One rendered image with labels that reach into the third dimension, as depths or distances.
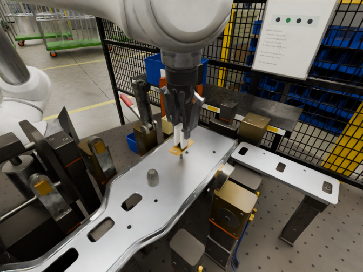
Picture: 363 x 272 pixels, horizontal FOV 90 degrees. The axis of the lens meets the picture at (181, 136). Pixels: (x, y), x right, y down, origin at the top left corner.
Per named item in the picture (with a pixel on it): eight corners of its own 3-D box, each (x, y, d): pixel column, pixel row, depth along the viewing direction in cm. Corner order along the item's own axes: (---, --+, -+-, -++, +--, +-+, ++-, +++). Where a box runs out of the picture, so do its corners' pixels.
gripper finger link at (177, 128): (176, 127, 51) (174, 126, 51) (176, 146, 55) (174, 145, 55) (182, 122, 52) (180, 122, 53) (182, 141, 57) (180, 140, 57)
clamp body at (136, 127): (154, 198, 81) (144, 134, 60) (139, 187, 86) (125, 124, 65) (163, 188, 85) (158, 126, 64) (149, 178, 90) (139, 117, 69)
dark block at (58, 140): (100, 232, 69) (53, 149, 44) (91, 221, 72) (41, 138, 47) (112, 222, 72) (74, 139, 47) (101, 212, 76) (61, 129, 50)
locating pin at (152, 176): (154, 192, 50) (151, 176, 46) (146, 186, 52) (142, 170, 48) (161, 184, 52) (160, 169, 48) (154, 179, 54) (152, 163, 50)
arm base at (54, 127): (40, 153, 100) (27, 151, 96) (58, 118, 99) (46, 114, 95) (42, 170, 87) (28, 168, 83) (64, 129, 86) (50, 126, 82)
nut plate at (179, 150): (177, 156, 52) (177, 153, 52) (168, 151, 54) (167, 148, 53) (194, 142, 58) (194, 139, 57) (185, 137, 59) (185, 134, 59)
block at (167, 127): (171, 186, 86) (168, 121, 64) (166, 183, 88) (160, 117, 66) (176, 182, 88) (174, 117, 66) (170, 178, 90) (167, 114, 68)
